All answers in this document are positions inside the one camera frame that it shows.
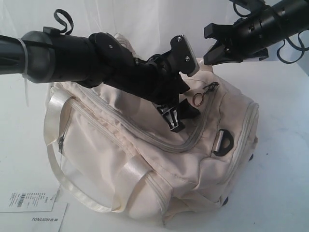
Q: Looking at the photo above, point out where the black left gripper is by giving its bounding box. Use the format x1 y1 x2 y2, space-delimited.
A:
103 55 200 132

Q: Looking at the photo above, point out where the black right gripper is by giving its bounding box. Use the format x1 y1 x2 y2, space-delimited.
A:
203 14 269 65

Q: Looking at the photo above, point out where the cream satin duffel bag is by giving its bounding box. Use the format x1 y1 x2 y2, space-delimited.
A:
43 32 260 225

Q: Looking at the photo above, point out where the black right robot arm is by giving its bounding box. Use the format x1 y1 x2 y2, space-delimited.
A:
203 0 309 65

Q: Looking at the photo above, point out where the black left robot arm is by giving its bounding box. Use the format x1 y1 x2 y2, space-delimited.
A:
0 27 200 132

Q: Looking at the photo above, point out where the white barcode hang tag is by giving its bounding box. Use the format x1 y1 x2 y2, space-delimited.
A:
0 188 58 213

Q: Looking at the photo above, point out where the white brand hang tag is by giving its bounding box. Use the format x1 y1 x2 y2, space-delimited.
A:
16 203 68 232

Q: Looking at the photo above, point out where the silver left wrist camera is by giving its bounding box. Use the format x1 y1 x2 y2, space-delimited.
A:
170 35 199 77

